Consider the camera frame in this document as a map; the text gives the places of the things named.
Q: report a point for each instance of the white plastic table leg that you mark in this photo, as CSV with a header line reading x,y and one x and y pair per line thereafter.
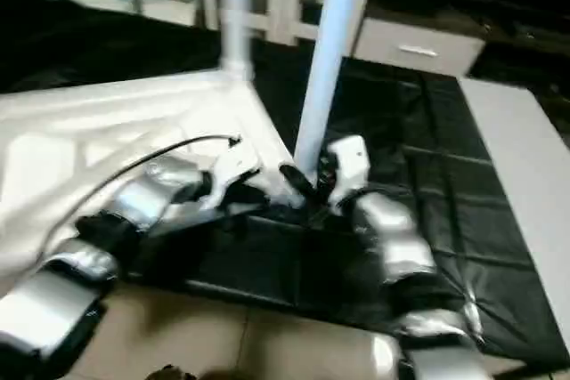
x,y
236,19
329,64

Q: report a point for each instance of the white plastic table top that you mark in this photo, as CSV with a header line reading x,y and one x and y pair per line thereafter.
x,y
89,131

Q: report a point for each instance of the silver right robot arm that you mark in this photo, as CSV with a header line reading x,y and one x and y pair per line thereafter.
x,y
396,237

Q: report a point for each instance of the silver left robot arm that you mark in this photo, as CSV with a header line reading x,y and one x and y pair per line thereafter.
x,y
133,202

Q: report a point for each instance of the black work mat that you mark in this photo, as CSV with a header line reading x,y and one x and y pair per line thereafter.
x,y
445,197

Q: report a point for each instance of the white drawer unit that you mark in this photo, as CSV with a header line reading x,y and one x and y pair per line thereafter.
x,y
423,48

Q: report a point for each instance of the white glass door cabinet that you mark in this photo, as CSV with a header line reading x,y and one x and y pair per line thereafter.
x,y
276,19

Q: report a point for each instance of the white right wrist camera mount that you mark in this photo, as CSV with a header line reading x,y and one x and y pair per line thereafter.
x,y
352,162

